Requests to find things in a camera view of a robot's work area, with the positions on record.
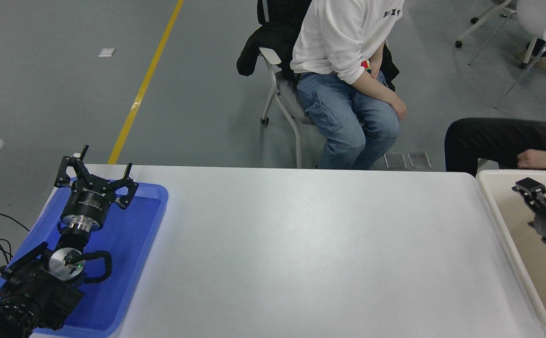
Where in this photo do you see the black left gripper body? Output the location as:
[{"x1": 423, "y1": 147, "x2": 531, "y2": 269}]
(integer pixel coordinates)
[{"x1": 61, "y1": 177, "x2": 118, "y2": 221}]

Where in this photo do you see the person's hand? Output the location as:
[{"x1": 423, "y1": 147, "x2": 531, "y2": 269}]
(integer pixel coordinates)
[{"x1": 517, "y1": 150, "x2": 546, "y2": 171}]

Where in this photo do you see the person's right hand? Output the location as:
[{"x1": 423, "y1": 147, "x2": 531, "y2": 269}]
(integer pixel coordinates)
[{"x1": 390, "y1": 96, "x2": 409, "y2": 121}]

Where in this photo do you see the large pale bin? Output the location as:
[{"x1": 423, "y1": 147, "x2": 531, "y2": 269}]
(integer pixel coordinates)
[{"x1": 476, "y1": 169, "x2": 546, "y2": 336}]

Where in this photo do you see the blue plastic tray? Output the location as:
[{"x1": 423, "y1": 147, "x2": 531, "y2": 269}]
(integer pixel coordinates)
[{"x1": 0, "y1": 177, "x2": 169, "y2": 338}]

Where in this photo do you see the white shell chair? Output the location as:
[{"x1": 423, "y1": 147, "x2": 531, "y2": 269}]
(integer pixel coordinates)
[{"x1": 493, "y1": 0, "x2": 546, "y2": 109}]

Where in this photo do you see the white rolling stand leg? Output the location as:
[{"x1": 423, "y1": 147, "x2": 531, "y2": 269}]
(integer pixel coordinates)
[{"x1": 455, "y1": 0, "x2": 514, "y2": 48}]

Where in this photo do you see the white frame grey seat chair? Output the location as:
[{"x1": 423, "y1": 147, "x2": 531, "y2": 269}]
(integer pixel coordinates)
[{"x1": 258, "y1": 0, "x2": 320, "y2": 169}]

